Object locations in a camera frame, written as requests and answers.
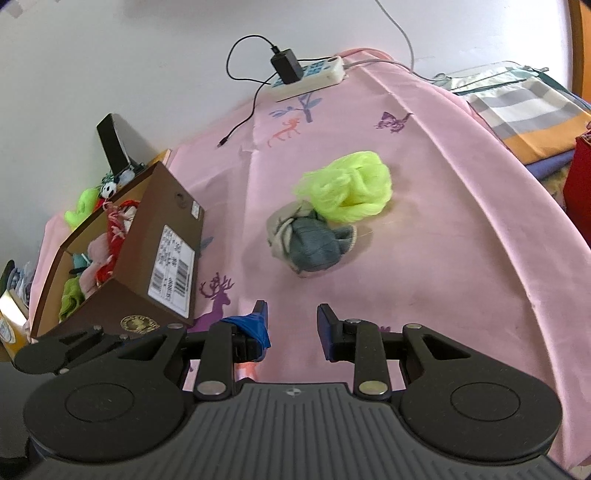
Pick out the red cloth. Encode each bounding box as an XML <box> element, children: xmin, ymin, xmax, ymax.
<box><xmin>562</xmin><ymin>124</ymin><xmax>591</xmax><ymax>232</ymax></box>

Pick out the grey blue knitted bundle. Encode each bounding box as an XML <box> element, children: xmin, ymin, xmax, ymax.
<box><xmin>266</xmin><ymin>202</ymin><xmax>358</xmax><ymax>278</ymax></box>

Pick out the brown cardboard shoe box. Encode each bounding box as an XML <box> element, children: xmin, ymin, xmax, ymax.
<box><xmin>30</xmin><ymin>161</ymin><xmax>206</xmax><ymax>340</ymax></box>

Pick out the white power strip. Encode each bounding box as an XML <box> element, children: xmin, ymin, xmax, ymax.
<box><xmin>269</xmin><ymin>56</ymin><xmax>346</xmax><ymax>100</ymax></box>

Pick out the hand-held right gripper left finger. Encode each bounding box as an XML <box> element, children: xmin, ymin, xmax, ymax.
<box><xmin>117</xmin><ymin>300</ymin><xmax>271</xmax><ymax>400</ymax></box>

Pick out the wooden bed post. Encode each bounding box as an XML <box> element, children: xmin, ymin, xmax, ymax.
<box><xmin>567</xmin><ymin>0</ymin><xmax>591</xmax><ymax>104</ymax></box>

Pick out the blue patterned cloth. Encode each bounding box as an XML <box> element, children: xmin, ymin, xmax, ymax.
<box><xmin>9</xmin><ymin>263</ymin><xmax>35</xmax><ymax>305</ymax></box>

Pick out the yellow patterned cloth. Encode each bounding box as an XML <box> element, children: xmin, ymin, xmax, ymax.
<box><xmin>545</xmin><ymin>166</ymin><xmax>573</xmax><ymax>208</ymax></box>

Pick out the yellow white packet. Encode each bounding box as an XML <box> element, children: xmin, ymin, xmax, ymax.
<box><xmin>0</xmin><ymin>291</ymin><xmax>29</xmax><ymax>346</ymax></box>

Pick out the black charger cable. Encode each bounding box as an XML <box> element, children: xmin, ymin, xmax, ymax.
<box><xmin>217</xmin><ymin>34</ymin><xmax>282</xmax><ymax>148</ymax></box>

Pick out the lime green cloth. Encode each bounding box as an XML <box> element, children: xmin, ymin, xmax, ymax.
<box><xmin>59</xmin><ymin>277</ymin><xmax>86</xmax><ymax>321</ymax></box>

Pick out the pink plush item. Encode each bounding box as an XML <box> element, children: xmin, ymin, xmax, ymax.
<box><xmin>81</xmin><ymin>233</ymin><xmax>114</xmax><ymax>296</ymax></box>

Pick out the neon green mesh bath pouf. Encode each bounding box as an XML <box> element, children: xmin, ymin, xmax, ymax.
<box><xmin>294</xmin><ymin>151</ymin><xmax>393</xmax><ymax>224</ymax></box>

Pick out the pink printed bedsheet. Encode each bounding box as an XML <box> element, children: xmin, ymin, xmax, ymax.
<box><xmin>28</xmin><ymin>46</ymin><xmax>591</xmax><ymax>472</ymax></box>

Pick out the black rectangular box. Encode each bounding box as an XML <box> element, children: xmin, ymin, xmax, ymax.
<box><xmin>96</xmin><ymin>113</ymin><xmax>139</xmax><ymax>172</ymax></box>

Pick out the purple folded cloth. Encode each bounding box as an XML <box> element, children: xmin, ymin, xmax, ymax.
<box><xmin>526</xmin><ymin>150</ymin><xmax>578</xmax><ymax>181</ymax></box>

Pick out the black charger adapter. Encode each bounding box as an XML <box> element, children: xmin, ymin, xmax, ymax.
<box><xmin>270</xmin><ymin>48</ymin><xmax>303</xmax><ymax>85</ymax></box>

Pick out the pale green folded cloth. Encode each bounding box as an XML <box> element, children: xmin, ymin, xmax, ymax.
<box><xmin>434</xmin><ymin>60</ymin><xmax>555</xmax><ymax>93</ymax></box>

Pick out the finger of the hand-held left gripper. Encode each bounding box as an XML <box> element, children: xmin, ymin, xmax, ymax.
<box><xmin>51</xmin><ymin>324</ymin><xmax>129</xmax><ymax>374</ymax></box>

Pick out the red knitted tassel scarf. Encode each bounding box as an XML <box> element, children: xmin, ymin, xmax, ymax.
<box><xmin>95</xmin><ymin>199</ymin><xmax>140</xmax><ymax>284</ymax></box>

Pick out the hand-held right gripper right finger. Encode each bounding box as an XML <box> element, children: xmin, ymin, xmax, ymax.
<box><xmin>316</xmin><ymin>303</ymin><xmax>476</xmax><ymax>398</ymax></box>

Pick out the grey orange striped folded cloth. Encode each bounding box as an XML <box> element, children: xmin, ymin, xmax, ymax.
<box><xmin>450</xmin><ymin>65</ymin><xmax>591</xmax><ymax>164</ymax></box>

